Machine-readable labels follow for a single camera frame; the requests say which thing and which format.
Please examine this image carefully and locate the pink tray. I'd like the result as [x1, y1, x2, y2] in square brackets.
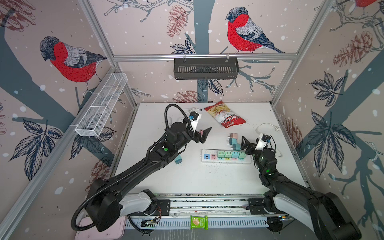
[75, 217, 127, 240]

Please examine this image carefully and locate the teal charger plug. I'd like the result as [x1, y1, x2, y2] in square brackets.
[232, 144, 241, 151]
[229, 138, 238, 145]
[175, 155, 183, 165]
[231, 151, 240, 159]

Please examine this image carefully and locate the white power strip cable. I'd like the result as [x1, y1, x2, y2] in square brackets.
[255, 122, 283, 157]

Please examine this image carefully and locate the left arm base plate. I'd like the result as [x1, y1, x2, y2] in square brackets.
[143, 200, 171, 217]

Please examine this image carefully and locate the white multicolour power strip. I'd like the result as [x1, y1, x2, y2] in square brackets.
[200, 149, 253, 164]

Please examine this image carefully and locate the light green charger plug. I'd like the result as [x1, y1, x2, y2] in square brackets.
[238, 152, 247, 159]

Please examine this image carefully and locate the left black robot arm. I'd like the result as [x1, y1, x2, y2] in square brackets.
[71, 104, 211, 232]

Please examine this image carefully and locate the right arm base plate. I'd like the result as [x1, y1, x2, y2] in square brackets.
[248, 198, 270, 215]

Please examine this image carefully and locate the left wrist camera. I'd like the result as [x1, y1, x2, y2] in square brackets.
[189, 111, 202, 132]

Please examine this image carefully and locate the white mesh wall shelf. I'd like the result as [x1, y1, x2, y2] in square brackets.
[75, 73, 128, 137]

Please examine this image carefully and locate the red white chips bag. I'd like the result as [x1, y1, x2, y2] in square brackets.
[205, 101, 246, 129]

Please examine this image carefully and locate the teal charger plug front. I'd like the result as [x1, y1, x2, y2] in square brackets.
[231, 151, 240, 159]

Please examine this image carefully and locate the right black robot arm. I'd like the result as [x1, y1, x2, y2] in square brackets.
[241, 135, 362, 240]

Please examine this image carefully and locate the black hanging wire basket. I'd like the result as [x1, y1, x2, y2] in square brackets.
[174, 58, 239, 80]

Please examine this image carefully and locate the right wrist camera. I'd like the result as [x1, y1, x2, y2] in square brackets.
[256, 133, 271, 150]

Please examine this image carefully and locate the green snack packet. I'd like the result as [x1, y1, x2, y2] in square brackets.
[191, 216, 209, 230]

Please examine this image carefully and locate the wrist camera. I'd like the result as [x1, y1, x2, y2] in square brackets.
[189, 111, 202, 132]
[256, 133, 271, 150]

